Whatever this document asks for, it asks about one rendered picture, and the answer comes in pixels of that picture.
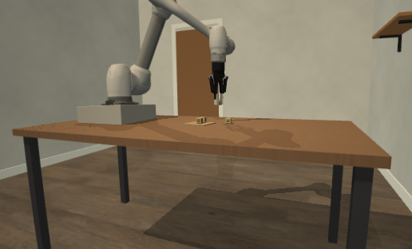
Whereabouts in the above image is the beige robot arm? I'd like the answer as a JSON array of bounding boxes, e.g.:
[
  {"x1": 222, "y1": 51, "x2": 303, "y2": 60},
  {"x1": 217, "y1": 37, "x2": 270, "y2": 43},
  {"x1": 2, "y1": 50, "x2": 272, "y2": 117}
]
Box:
[{"x1": 106, "y1": 0, "x2": 235, "y2": 105}]

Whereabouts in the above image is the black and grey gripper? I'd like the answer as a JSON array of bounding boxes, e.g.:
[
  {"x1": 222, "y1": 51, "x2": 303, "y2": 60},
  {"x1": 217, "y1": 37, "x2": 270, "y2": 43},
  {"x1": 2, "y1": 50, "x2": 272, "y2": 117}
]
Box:
[{"x1": 208, "y1": 62, "x2": 228, "y2": 105}]

